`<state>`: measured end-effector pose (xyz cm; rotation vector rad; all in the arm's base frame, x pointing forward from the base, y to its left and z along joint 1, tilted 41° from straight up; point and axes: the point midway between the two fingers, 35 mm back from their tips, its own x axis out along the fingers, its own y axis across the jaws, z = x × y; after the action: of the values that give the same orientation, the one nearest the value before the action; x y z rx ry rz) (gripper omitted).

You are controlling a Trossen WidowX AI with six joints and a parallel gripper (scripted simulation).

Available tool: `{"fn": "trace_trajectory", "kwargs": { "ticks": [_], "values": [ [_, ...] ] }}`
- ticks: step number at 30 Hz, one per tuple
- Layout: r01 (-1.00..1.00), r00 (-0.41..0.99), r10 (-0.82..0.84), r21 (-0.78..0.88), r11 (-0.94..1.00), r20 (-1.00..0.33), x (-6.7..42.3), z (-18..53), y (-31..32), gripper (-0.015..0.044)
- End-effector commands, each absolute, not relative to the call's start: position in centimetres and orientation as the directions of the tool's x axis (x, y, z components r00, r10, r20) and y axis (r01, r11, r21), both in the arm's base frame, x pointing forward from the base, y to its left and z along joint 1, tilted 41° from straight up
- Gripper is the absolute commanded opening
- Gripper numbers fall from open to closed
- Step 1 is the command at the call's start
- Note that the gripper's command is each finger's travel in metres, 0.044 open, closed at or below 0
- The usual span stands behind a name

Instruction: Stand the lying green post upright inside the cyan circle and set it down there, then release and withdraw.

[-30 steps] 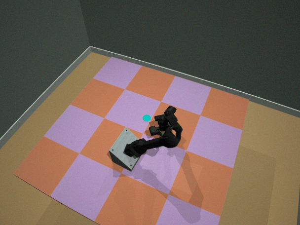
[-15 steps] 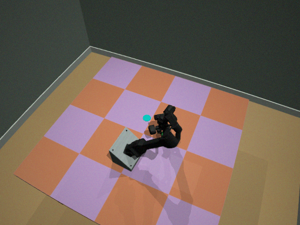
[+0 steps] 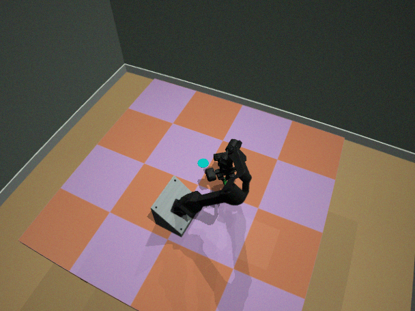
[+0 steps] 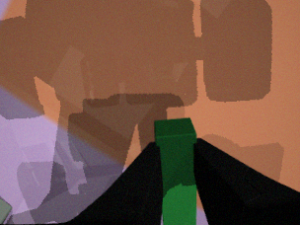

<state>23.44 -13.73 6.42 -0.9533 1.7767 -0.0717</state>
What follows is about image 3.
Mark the teal circle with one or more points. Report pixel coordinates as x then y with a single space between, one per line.
203 163

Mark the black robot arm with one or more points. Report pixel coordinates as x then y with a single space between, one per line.
231 194

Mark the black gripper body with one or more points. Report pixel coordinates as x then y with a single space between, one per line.
211 174

